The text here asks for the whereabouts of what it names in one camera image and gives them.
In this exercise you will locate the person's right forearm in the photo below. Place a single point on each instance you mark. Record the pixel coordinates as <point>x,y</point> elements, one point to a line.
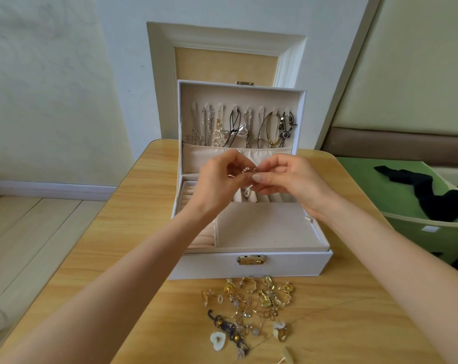
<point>403,276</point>

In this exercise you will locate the person's left hand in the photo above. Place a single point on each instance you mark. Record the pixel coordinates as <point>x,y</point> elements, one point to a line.
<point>218,185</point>

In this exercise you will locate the white jewelry box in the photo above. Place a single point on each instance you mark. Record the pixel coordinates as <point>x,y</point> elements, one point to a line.
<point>267,231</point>

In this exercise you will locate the small earrings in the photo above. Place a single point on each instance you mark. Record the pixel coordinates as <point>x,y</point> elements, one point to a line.
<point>252,299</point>

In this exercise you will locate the beige padded wall panel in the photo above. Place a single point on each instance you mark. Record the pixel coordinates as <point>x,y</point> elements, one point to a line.
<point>411,72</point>

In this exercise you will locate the black cloth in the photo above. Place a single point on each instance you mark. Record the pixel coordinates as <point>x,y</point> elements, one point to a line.
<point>434,197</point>

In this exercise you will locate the person's right hand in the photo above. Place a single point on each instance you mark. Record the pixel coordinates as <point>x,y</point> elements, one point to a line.
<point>297,182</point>

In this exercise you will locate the person's left forearm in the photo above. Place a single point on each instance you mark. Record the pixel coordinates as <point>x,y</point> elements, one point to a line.
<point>100,299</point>

